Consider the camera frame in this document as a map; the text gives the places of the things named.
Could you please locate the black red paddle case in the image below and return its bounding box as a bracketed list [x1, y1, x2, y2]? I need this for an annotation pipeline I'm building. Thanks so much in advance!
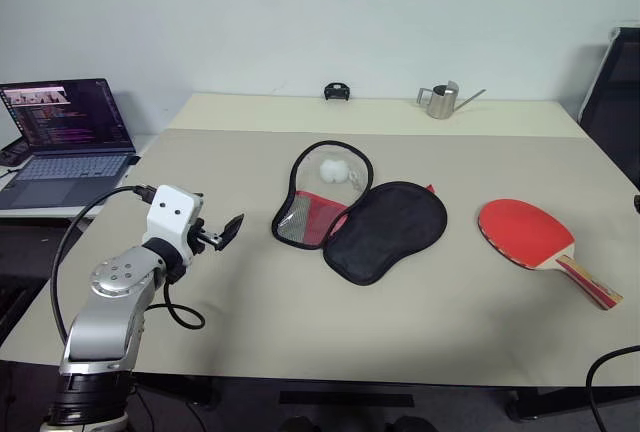
[271, 140, 448, 287]

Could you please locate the small black desk device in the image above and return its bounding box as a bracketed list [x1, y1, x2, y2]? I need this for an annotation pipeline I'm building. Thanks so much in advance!
[0, 140, 29, 168]

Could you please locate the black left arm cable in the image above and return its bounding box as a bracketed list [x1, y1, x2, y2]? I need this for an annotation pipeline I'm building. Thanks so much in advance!
[48, 184, 206, 348]

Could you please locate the black office chair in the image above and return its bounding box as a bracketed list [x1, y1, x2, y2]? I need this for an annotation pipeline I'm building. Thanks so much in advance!
[577, 26, 640, 189]

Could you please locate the white ping pong ball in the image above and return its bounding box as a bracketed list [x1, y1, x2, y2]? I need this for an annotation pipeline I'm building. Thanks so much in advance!
[319, 157, 348, 184]

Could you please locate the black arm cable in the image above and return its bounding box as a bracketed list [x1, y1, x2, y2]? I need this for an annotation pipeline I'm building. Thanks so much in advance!
[48, 184, 206, 348]
[585, 345, 640, 432]

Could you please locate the small black clip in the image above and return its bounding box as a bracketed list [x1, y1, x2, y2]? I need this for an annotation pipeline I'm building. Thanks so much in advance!
[322, 82, 352, 102]

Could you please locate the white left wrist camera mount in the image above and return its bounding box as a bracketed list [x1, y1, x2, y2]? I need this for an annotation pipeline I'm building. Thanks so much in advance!
[142, 184, 205, 267]

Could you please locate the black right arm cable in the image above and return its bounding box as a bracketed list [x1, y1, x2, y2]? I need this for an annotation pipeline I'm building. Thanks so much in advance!
[585, 345, 640, 432]

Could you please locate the black table frame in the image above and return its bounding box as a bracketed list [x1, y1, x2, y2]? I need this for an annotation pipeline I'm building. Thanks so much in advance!
[130, 371, 591, 423]

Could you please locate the steel watering can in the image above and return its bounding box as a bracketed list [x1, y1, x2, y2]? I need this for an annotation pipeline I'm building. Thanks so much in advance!
[416, 79, 487, 120]

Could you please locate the open dark laptop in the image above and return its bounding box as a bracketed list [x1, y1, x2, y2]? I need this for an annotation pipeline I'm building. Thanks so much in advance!
[0, 77, 139, 211]

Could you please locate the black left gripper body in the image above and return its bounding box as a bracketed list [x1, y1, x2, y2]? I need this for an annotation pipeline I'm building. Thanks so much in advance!
[187, 218, 226, 258]

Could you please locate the red ping pong paddle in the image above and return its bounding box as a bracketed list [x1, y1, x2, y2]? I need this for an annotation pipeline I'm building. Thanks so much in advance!
[477, 198, 625, 311]

